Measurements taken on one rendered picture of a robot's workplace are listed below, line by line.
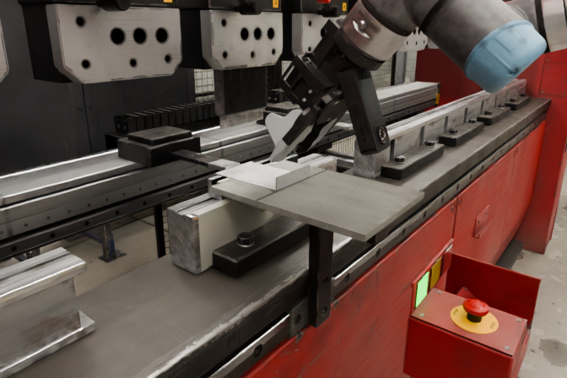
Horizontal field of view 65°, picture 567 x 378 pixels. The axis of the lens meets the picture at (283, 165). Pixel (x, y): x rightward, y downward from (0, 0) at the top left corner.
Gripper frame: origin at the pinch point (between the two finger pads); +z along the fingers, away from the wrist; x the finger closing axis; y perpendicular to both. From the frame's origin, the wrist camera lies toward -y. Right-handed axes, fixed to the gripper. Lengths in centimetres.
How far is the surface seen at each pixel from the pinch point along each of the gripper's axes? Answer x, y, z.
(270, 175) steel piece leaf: -0.5, 0.8, 6.4
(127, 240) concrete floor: -79, 75, 199
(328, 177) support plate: -5.9, -5.2, 1.5
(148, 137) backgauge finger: 4.1, 22.7, 20.5
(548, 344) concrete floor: -133, -90, 61
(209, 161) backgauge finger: 1.1, 10.7, 14.3
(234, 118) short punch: 1.6, 10.8, 3.0
